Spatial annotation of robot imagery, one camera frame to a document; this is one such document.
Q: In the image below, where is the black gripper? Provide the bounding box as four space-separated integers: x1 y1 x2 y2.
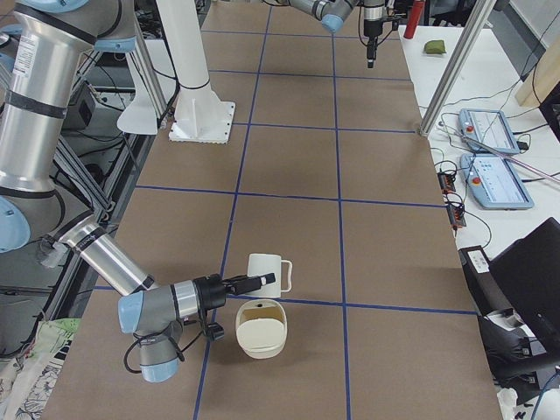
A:
363 0 385 68
192 274 276 316

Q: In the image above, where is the white mug with HOME text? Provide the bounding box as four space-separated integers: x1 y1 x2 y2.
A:
247 253 293 298

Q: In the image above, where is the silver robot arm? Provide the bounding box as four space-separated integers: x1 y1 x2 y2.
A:
1 1 276 382
263 0 389 68

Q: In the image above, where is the cream plastic basket bin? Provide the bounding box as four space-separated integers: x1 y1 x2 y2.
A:
235 299 288 360

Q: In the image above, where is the red cylindrical bottle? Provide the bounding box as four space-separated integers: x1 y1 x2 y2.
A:
403 0 426 39

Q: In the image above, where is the green cloth pouch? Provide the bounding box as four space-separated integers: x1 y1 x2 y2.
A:
423 39 447 55

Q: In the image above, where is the far blue teach pendant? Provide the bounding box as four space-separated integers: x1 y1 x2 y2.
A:
458 108 520 155

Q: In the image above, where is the blue teach pendant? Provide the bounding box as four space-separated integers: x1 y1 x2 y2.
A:
458 108 520 155
459 153 534 210

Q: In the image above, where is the black orange electronics board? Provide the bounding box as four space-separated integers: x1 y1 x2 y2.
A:
437 171 456 194

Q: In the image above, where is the near blue teach pendant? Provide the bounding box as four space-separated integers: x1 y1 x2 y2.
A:
459 153 534 210

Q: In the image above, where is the patterned white cloth bag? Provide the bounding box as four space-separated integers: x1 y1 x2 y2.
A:
1 318 81 419

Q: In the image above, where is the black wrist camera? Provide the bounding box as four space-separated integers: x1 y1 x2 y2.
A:
202 322 225 342

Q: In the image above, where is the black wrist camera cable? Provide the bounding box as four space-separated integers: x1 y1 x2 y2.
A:
122 318 209 374

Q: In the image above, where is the aluminium frame post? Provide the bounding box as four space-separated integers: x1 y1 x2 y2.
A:
418 0 497 137

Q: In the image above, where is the white camera stand pedestal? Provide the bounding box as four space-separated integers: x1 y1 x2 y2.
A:
157 0 235 144

